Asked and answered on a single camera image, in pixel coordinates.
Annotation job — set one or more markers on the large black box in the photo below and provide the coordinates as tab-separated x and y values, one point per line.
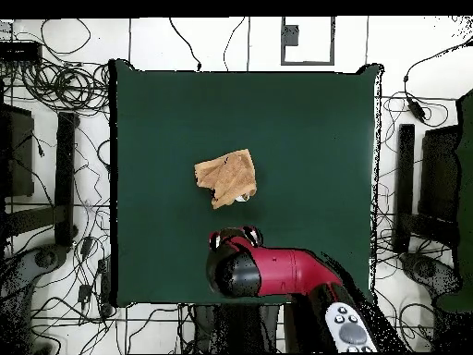
16	155
439	173

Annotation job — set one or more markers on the black stand crossbar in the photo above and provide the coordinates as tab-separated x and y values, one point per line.
432	229
29	220

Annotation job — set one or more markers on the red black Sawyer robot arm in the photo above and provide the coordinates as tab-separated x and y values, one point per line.
288	270

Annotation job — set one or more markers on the dark green table cloth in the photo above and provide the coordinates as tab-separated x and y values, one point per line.
166	148

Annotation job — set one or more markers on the small gray floor plate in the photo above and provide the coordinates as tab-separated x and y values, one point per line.
291	36

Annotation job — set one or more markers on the small black adapter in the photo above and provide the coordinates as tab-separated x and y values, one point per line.
87	246
84	293

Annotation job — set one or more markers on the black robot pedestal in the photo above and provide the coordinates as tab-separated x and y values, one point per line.
236	329

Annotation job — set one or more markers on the gray floor frame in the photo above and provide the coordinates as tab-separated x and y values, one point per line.
306	63

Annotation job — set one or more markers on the black power adapter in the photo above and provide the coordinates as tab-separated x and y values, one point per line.
415	109

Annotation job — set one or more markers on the long black stand bar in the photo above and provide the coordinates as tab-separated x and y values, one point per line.
65	177
404	177

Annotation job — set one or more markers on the flat black device box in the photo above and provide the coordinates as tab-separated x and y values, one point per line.
20	51

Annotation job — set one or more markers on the tan terry towel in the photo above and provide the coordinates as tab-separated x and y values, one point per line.
229	173

